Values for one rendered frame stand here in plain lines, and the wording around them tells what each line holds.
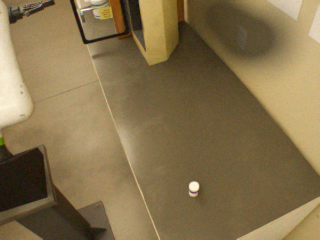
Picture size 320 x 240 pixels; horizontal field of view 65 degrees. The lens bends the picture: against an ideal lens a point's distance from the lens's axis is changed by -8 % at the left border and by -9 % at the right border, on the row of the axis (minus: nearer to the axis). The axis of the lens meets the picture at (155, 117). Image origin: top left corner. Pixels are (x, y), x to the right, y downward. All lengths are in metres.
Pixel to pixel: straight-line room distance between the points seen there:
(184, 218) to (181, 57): 0.95
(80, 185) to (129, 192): 0.42
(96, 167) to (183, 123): 1.23
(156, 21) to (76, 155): 1.47
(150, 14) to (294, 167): 0.98
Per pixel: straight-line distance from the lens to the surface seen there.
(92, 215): 2.16
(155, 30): 1.49
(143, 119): 1.32
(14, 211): 1.28
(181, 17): 1.98
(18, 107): 1.10
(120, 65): 1.65
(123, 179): 2.24
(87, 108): 2.80
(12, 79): 1.14
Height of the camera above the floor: 1.95
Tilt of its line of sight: 50 degrees down
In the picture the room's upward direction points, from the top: 8 degrees counter-clockwise
